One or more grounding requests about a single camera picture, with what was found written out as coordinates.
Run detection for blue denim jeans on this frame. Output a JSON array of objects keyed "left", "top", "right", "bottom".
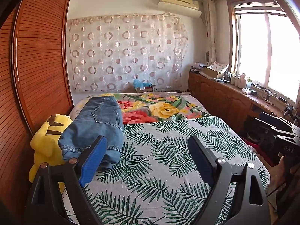
[{"left": 58, "top": 96, "right": 124, "bottom": 169}]

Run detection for person's right hand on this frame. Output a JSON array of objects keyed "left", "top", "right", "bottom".
[{"left": 272, "top": 155, "right": 299, "bottom": 193}]

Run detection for wooden sideboard cabinet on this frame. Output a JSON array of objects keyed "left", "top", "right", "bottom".
[{"left": 188, "top": 72, "right": 283, "bottom": 133}]

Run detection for yellow plush toy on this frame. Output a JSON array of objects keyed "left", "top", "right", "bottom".
[{"left": 28, "top": 114, "right": 72, "bottom": 182}]

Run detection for white pink bottle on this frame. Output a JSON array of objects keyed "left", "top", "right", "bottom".
[{"left": 237, "top": 73, "right": 247, "bottom": 89}]

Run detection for palm leaf bed sheet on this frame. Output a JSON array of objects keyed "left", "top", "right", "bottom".
[{"left": 84, "top": 116, "right": 271, "bottom": 224}]

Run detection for cardboard box on sideboard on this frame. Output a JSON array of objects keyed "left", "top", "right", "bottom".
[{"left": 203, "top": 62, "right": 229, "bottom": 78}]

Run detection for floral blanket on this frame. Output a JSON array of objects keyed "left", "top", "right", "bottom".
[{"left": 69, "top": 92, "right": 211, "bottom": 125}]

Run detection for wooden louvered wardrobe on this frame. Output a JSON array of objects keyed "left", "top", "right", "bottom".
[{"left": 1, "top": 0, "right": 73, "bottom": 224}]

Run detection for beige side curtain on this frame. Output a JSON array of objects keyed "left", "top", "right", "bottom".
[{"left": 203, "top": 0, "right": 217, "bottom": 65}]

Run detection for circle pattern sheer curtain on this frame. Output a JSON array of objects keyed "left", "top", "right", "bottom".
[{"left": 66, "top": 14, "right": 188, "bottom": 93}]

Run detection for window with wooden frame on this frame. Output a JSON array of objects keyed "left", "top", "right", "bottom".
[{"left": 227, "top": 0, "right": 299, "bottom": 104}]

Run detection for wall air conditioner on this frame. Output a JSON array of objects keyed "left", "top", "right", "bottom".
[{"left": 158, "top": 0, "right": 202, "bottom": 18}]

